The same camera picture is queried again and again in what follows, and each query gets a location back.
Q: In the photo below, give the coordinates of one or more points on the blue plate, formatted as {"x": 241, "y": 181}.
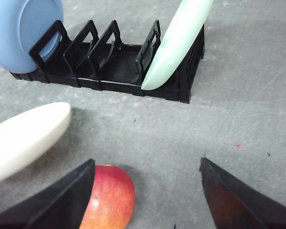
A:
{"x": 23, "y": 23}

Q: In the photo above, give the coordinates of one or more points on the black plate rack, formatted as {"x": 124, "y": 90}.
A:
{"x": 107, "y": 65}

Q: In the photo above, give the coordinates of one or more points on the red pomegranate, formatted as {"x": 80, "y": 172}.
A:
{"x": 111, "y": 201}

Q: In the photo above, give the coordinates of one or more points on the mint green plate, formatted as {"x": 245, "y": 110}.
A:
{"x": 177, "y": 41}

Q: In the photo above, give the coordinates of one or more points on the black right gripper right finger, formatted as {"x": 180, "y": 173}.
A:
{"x": 236, "y": 205}

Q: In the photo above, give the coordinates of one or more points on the white plate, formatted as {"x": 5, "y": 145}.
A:
{"x": 24, "y": 136}

